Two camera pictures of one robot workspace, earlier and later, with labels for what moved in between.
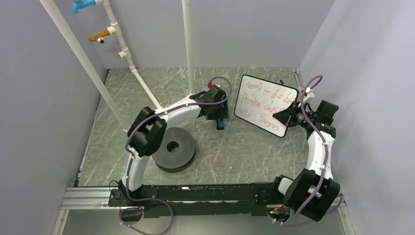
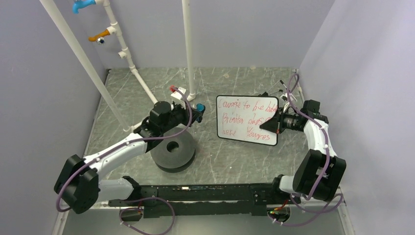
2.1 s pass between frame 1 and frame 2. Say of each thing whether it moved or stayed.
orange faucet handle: stayed
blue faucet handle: stayed
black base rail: stayed
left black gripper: moved
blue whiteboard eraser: moved
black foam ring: stayed
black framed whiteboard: moved
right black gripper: stayed
